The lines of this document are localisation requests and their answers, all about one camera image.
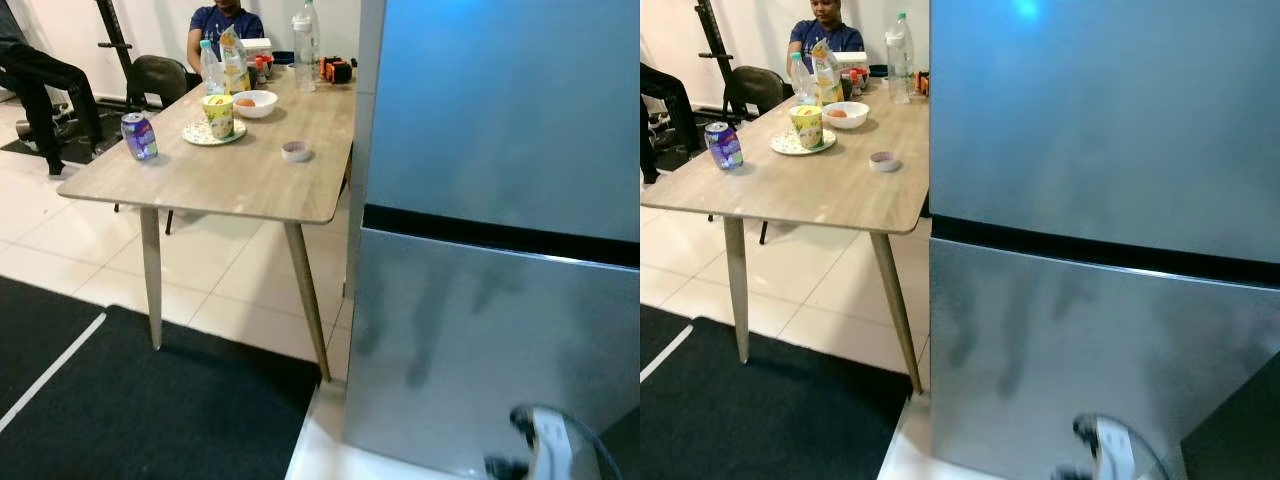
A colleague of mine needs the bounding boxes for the purple soda can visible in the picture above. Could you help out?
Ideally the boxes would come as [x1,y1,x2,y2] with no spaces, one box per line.
[121,112,159,162]
[704,121,744,171]

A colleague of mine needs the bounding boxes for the black kitchen counter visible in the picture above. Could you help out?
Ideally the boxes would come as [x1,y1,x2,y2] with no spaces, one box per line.
[600,405,641,480]
[1182,403,1280,480]

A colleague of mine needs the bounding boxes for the black floor mat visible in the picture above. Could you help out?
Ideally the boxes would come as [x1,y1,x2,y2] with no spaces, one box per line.
[640,305,913,480]
[0,275,323,480]

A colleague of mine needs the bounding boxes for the black rubber exercise mat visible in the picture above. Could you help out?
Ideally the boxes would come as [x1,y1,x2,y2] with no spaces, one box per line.
[650,120,726,173]
[0,105,126,166]

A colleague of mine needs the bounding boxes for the light wooden table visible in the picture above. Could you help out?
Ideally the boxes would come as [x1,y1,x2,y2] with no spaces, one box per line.
[640,68,931,394]
[57,60,358,383]

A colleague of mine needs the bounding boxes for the patterned round plate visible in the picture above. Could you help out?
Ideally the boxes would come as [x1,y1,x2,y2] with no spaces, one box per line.
[770,128,837,156]
[182,118,247,147]

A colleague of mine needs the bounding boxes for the white bowl with orange food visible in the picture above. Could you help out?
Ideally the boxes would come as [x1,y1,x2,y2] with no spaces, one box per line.
[822,101,870,130]
[232,90,279,120]

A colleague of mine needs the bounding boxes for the black chair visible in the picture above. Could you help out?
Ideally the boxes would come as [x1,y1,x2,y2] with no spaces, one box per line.
[722,65,791,123]
[125,55,191,113]

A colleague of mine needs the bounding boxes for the large clear plastic bottle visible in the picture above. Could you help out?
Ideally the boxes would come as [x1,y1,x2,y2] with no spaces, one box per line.
[291,0,322,94]
[885,12,916,104]

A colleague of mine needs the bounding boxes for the black metal stand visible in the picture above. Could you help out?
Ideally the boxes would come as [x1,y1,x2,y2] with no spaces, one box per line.
[95,0,136,81]
[693,0,733,86]

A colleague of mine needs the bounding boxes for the small clear water bottle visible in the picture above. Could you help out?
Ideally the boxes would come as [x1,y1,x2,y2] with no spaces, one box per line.
[787,51,816,107]
[199,39,227,97]

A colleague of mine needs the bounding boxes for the yellow juice pouch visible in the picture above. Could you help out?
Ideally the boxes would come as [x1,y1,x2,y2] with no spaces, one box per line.
[810,38,844,105]
[218,26,252,95]

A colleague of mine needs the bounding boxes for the person in blue shirt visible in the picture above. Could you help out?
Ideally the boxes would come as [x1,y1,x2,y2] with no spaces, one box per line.
[788,0,867,61]
[187,0,266,76]

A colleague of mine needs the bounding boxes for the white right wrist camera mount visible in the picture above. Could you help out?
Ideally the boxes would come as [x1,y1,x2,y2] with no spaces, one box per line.
[1093,415,1138,480]
[528,408,576,480]

